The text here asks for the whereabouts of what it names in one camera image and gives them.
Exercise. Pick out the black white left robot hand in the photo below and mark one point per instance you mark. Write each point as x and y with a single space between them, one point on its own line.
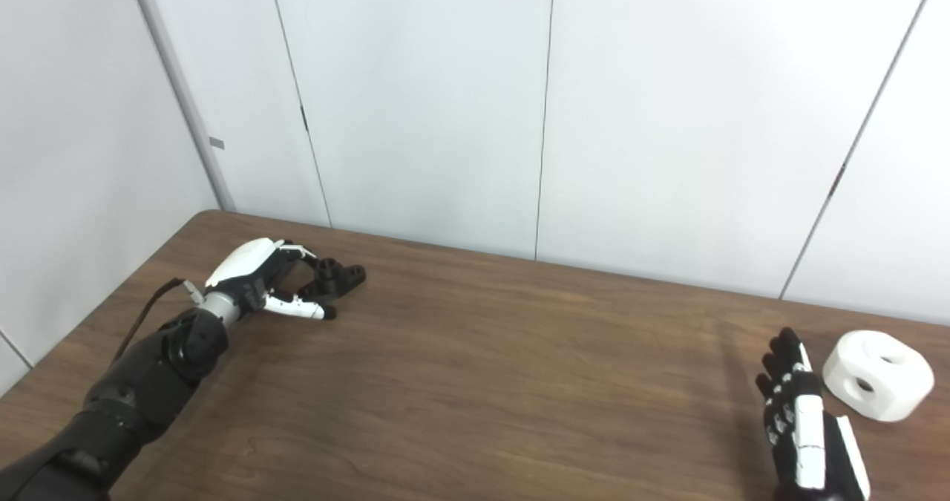
241 263

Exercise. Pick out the black plastic holder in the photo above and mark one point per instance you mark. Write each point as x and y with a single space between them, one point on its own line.
338 278

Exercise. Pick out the round white plastic piece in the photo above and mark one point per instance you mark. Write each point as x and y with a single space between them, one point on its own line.
890 397

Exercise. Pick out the grey wall corner trim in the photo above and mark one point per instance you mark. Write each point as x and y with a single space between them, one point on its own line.
182 93

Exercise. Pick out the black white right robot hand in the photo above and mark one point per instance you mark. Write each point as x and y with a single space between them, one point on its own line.
809 441

